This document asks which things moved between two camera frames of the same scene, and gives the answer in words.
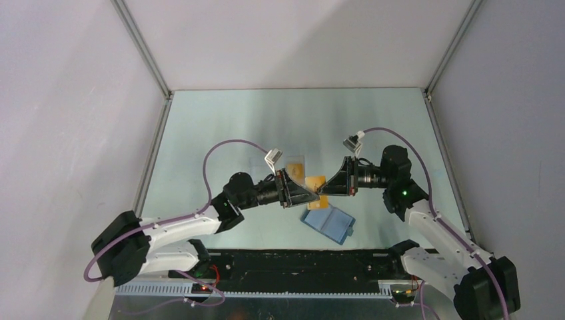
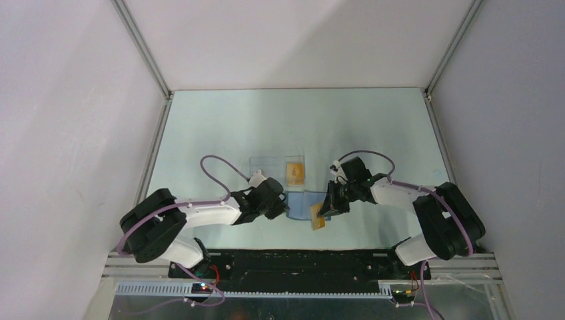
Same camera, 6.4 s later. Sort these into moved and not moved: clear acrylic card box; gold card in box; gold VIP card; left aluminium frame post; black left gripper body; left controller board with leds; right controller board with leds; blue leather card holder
Moved: black left gripper body; blue leather card holder; gold VIP card
Not moved: right controller board with leds; left aluminium frame post; clear acrylic card box; gold card in box; left controller board with leds
